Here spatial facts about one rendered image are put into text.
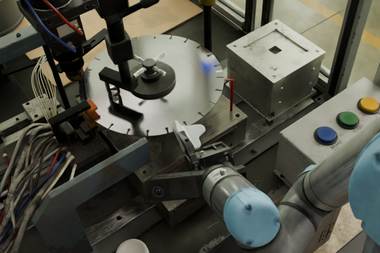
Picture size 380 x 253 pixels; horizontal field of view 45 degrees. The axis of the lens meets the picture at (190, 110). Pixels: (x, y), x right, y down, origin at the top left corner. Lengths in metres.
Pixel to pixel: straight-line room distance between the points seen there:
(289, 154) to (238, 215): 0.39
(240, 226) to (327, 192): 0.15
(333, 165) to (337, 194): 0.05
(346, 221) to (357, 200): 1.54
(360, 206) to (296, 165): 0.61
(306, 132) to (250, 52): 0.28
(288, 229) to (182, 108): 0.37
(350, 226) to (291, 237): 1.21
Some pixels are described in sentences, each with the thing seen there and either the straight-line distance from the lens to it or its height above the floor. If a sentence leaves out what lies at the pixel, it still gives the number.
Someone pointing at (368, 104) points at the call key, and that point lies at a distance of 1.10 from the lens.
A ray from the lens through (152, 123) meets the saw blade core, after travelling 0.97.
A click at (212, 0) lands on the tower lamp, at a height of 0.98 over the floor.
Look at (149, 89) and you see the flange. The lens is 1.02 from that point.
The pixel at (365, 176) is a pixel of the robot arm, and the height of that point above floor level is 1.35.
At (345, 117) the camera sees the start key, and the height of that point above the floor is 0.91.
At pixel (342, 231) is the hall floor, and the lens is 1.95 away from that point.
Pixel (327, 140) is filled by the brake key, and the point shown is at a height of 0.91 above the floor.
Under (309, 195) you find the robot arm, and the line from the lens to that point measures 0.78.
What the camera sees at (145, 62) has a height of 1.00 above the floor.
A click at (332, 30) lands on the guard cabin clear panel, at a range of 1.23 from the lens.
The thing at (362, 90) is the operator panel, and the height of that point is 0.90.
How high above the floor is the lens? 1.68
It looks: 48 degrees down
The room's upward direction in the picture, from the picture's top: 4 degrees counter-clockwise
